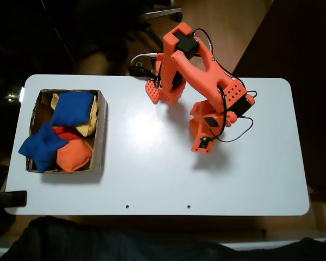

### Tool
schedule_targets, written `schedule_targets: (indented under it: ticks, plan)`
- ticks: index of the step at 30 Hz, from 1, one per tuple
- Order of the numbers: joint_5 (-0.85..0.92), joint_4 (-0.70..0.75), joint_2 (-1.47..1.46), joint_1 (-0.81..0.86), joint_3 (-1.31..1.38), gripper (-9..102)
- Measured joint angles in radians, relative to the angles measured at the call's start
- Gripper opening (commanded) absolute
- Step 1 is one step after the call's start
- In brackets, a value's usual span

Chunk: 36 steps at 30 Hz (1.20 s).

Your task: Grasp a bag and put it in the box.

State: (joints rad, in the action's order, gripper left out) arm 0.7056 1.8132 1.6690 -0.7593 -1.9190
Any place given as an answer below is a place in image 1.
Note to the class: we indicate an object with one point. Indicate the brown cardboard box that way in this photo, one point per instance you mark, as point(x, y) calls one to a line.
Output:
point(100, 136)

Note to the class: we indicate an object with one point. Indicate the yellow bean bag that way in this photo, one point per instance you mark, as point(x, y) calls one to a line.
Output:
point(88, 127)

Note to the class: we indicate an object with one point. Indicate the blue bean bag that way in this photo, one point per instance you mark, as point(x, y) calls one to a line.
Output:
point(72, 108)
point(42, 148)

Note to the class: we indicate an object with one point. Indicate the red bean bag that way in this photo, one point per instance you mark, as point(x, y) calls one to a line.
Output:
point(69, 135)

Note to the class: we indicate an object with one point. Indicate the black base clamp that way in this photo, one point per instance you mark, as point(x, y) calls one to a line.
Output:
point(138, 71)

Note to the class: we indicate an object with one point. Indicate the office chair base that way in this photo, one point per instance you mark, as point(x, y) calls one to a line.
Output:
point(163, 11)

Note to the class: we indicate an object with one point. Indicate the person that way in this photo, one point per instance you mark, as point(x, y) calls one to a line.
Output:
point(97, 242)

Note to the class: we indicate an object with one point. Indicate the black table edge clamp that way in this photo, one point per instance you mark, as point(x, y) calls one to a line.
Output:
point(15, 198)

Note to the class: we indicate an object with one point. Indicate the orange camera mount bracket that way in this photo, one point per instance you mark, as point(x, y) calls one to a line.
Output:
point(210, 148)

